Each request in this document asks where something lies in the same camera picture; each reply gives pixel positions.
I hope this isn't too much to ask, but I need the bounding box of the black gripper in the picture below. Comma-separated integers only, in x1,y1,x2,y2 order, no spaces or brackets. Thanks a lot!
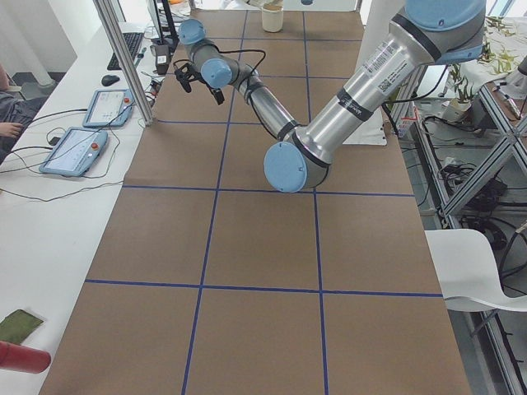
200,76,225,105

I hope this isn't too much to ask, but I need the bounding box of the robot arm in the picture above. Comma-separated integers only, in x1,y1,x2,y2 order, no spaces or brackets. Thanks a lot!
175,1,487,193

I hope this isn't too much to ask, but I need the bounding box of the black power adapter box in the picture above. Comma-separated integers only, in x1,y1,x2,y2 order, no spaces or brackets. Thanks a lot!
151,43,171,76

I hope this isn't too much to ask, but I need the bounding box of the black keyboard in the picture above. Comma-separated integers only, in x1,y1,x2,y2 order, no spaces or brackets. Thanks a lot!
106,31,146,71

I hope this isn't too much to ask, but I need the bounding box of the blue teach pendant far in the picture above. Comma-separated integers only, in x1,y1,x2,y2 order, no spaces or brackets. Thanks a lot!
82,89,135,128

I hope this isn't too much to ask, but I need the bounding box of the blue teach pendant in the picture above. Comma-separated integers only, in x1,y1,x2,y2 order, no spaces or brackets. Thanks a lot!
39,128,108,177
82,89,135,128

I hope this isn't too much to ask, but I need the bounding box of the black computer mouse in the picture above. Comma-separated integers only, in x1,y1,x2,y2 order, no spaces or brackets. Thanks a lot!
100,75,120,87

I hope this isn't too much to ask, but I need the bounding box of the blue teach pendant near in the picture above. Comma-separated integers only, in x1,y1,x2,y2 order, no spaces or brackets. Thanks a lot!
39,128,108,177

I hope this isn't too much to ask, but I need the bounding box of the person's hand at desk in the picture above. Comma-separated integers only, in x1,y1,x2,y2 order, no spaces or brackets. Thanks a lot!
0,122,24,138

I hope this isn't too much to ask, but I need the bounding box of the potted green plant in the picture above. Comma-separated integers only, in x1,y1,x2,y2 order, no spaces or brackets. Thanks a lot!
446,16,527,120

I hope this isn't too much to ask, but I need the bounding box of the green cloth pouch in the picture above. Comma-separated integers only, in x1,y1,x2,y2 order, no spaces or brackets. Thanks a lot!
0,309,44,345

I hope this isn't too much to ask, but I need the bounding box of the white chair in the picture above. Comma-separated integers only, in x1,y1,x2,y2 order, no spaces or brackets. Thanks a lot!
425,229,526,313

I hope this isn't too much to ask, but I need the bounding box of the red cylinder bottle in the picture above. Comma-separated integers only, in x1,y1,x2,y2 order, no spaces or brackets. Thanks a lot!
1,341,51,374

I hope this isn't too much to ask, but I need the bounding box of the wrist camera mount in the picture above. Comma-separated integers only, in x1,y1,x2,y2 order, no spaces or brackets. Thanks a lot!
173,60,202,93

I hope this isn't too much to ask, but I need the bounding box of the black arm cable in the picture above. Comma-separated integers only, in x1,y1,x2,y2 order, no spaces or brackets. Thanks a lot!
217,49,268,95

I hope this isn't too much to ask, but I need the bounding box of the aluminium frame post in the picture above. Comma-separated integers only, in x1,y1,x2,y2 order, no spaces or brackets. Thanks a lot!
93,0,153,126

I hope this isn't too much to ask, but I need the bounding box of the white camera pillar with base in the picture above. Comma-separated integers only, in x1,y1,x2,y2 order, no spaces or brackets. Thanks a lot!
344,1,404,146

